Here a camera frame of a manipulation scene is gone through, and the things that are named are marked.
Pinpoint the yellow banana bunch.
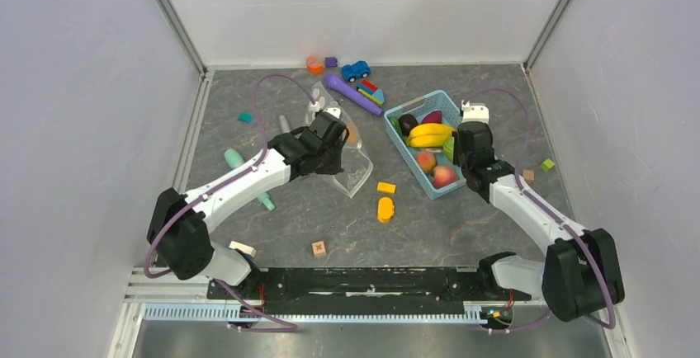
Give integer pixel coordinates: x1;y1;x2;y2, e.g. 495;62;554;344
406;123;456;148

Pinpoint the green cabbage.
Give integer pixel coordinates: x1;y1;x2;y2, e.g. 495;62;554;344
442;136;454;162

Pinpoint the red sweet potato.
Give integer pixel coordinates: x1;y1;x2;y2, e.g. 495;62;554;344
421;111;442;125

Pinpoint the orange lego brick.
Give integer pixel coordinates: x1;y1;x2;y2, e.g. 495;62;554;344
347;124;360;146

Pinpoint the white block with blue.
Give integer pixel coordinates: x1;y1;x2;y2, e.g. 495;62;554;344
229;241;257;258

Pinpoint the green cucumber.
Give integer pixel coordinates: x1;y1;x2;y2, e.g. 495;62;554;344
389;117;404;140

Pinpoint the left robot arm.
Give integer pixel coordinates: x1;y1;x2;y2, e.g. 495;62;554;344
147;108;349;299

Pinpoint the light blue plastic basket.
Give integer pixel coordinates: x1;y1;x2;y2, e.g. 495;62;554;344
383;90;466;200

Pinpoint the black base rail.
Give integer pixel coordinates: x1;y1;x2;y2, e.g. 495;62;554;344
234;267;532;315

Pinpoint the purple small block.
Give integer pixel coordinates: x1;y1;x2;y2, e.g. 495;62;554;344
324;56;338;68

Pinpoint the dark avocado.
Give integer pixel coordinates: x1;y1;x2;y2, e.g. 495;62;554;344
398;114;419;137

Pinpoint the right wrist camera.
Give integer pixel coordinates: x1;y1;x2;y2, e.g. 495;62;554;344
461;101;490;124

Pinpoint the wooden cube with cross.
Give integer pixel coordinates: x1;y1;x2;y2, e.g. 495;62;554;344
312;241;327;257

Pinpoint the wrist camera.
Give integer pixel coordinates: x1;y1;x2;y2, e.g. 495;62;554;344
461;101;490;124
305;98;343;124

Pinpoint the teal small block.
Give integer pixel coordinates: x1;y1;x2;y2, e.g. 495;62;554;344
237;112;253;124

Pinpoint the clear dotted zip bag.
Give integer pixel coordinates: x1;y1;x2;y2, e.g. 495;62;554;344
311;81;374;198

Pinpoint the orange shape block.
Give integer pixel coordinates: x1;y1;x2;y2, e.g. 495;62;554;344
305;55;324;75

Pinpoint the multicolour block stack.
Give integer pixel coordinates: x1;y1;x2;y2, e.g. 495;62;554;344
357;79;385;107

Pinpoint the teal toy microphone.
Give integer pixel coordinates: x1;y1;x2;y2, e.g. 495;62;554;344
224;148;276;211

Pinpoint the blue toy car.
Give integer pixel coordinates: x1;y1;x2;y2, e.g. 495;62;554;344
341;60;371;82

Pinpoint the green small cube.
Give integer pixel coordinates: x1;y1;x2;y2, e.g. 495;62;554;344
540;158;556;172

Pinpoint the yellow oval block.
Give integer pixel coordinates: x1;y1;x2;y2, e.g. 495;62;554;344
376;196;395;223

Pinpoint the purple toy microphone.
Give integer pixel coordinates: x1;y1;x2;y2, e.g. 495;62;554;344
323;73;383;116

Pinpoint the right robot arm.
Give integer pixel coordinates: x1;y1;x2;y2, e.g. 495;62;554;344
453;121;625;329

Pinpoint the yellow small block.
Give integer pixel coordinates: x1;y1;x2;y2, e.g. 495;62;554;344
376;181;396;195

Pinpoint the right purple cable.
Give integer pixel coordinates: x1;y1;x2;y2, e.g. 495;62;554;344
465;87;617;330

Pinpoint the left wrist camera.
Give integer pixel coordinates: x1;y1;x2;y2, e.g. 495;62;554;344
305;98;343;124

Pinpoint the brown wooden cube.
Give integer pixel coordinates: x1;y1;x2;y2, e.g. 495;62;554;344
522;169;535;184

